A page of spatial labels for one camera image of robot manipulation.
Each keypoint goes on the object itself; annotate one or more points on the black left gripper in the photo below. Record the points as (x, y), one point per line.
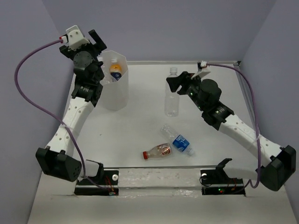
(100, 47)

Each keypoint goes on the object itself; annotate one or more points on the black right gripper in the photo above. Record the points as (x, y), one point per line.
(184, 79)

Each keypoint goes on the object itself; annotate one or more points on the clear crushed bottle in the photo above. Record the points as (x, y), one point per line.
(171, 102)

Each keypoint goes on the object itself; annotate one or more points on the orange juice bottle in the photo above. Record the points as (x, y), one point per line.
(115, 69)

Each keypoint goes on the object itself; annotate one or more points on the blue label water bottle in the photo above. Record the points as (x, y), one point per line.
(177, 140)

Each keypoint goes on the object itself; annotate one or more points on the clear bottle blue-white cap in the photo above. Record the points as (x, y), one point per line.
(101, 60)

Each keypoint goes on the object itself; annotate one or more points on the clear bottle white cap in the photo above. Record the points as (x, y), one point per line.
(107, 79)

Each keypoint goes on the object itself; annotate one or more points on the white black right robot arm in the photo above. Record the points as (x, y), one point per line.
(277, 163)

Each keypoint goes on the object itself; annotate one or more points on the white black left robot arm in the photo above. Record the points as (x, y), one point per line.
(56, 159)

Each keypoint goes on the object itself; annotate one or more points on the white octagonal plastic bin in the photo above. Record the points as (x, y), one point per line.
(115, 95)

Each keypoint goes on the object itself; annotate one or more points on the red cap tea bottle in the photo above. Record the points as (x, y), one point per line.
(158, 152)

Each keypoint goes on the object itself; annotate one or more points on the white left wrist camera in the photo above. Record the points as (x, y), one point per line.
(74, 38)

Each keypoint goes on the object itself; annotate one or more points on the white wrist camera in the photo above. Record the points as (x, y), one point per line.
(203, 68)
(74, 38)

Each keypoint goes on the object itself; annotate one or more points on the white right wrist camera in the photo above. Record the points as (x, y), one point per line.
(203, 68)

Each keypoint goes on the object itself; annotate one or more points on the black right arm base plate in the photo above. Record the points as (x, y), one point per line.
(215, 183)

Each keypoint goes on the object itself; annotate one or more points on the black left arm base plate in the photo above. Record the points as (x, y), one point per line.
(107, 185)

